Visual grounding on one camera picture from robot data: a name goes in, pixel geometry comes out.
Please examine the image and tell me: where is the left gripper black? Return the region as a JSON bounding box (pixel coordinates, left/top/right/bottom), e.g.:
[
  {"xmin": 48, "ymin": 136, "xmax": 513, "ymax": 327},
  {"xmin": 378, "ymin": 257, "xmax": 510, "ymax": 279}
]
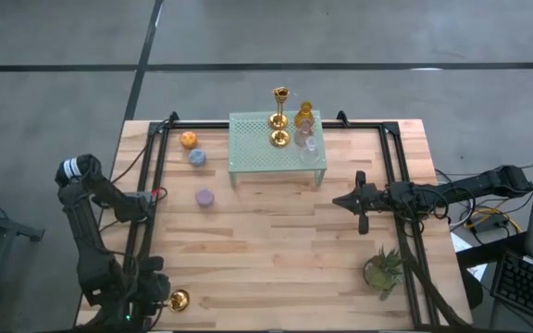
[{"xmin": 131, "ymin": 256, "xmax": 173, "ymax": 320}]

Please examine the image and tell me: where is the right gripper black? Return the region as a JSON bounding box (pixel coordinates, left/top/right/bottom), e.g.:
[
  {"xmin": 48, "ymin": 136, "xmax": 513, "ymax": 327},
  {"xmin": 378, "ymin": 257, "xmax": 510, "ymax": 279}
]
[{"xmin": 332, "ymin": 170, "xmax": 390, "ymax": 236}]

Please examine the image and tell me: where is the medium gold candlestick holder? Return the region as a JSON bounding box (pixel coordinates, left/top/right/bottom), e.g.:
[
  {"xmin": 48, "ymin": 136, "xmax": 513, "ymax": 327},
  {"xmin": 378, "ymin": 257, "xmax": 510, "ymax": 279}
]
[{"xmin": 164, "ymin": 289, "xmax": 192, "ymax": 314}]

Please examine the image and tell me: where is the clear glass candlestick holder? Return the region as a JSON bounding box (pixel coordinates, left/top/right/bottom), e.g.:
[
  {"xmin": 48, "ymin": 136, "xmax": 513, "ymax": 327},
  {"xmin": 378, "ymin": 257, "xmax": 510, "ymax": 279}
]
[{"xmin": 299, "ymin": 136, "xmax": 322, "ymax": 167}]

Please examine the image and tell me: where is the pink glass candlestick holder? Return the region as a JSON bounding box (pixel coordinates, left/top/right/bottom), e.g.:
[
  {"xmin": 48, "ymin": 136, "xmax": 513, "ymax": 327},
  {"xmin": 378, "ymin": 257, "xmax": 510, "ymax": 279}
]
[{"xmin": 293, "ymin": 118, "xmax": 316, "ymax": 148}]

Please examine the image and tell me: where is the tall gold candlestick holder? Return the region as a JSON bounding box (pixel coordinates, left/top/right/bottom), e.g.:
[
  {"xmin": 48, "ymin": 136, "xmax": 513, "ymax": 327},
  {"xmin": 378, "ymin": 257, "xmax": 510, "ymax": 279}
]
[{"xmin": 269, "ymin": 86, "xmax": 291, "ymax": 148}]

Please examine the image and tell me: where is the orange glass candlestick holder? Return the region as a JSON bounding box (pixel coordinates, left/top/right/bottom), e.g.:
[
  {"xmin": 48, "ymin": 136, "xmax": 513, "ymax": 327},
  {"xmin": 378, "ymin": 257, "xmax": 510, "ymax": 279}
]
[{"xmin": 293, "ymin": 99, "xmax": 316, "ymax": 129}]

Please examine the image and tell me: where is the purple round candle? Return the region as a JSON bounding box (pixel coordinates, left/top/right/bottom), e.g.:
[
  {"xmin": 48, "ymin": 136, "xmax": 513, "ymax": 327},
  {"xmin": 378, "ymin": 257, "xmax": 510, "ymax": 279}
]
[{"xmin": 195, "ymin": 188, "xmax": 216, "ymax": 208}]

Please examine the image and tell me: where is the blue round candle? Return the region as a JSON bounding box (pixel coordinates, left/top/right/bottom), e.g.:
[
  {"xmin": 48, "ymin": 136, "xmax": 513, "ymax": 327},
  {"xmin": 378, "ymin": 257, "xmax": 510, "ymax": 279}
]
[{"xmin": 187, "ymin": 147, "xmax": 207, "ymax": 167}]

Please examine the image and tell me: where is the orange round candle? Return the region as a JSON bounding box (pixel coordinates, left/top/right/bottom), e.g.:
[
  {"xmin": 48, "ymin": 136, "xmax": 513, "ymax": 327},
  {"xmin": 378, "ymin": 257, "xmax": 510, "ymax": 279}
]
[{"xmin": 180, "ymin": 130, "xmax": 199, "ymax": 150}]

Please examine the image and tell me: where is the potted green succulent plant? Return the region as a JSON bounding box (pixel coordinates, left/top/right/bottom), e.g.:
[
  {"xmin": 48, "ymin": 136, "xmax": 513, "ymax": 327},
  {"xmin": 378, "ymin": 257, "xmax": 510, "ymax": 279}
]
[{"xmin": 362, "ymin": 246, "xmax": 406, "ymax": 302}]

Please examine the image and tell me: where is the mint green perforated metal shelf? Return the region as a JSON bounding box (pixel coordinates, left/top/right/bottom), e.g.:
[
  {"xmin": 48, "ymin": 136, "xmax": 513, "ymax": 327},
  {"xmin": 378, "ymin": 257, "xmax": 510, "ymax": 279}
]
[{"xmin": 227, "ymin": 109, "xmax": 328, "ymax": 191}]

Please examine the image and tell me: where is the white paper sheet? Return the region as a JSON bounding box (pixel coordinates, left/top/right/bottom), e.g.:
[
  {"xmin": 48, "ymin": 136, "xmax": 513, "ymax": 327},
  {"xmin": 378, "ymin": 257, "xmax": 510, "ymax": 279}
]
[{"xmin": 451, "ymin": 230, "xmax": 488, "ymax": 282}]

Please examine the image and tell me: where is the black power adapter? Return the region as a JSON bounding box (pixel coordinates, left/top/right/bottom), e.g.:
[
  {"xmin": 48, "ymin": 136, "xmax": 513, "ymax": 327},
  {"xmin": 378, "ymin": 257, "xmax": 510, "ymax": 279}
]
[{"xmin": 472, "ymin": 215, "xmax": 508, "ymax": 232}]

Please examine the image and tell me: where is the black keyboard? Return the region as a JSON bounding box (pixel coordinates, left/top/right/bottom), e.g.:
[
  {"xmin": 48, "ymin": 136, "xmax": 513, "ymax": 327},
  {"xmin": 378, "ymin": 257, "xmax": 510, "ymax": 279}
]
[{"xmin": 489, "ymin": 249, "xmax": 533, "ymax": 329}]

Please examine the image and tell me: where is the black metal table frame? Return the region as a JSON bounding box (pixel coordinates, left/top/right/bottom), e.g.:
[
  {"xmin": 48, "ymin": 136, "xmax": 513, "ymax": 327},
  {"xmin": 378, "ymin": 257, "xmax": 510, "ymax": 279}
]
[{"xmin": 76, "ymin": 110, "xmax": 474, "ymax": 332}]

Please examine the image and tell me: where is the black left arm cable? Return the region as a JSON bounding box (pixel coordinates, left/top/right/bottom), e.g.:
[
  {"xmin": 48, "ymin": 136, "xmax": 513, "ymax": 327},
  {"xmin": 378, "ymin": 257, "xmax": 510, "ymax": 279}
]
[{"xmin": 108, "ymin": 131, "xmax": 152, "ymax": 186}]

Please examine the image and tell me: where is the yellow cable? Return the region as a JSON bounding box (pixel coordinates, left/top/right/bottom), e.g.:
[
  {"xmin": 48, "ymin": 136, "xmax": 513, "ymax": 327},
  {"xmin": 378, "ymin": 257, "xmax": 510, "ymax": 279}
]
[{"xmin": 463, "ymin": 185, "xmax": 533, "ymax": 235}]

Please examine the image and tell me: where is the grey cable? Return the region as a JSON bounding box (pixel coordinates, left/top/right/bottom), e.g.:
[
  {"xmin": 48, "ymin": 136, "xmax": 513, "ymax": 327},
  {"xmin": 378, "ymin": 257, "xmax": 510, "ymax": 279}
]
[{"xmin": 435, "ymin": 161, "xmax": 533, "ymax": 178}]

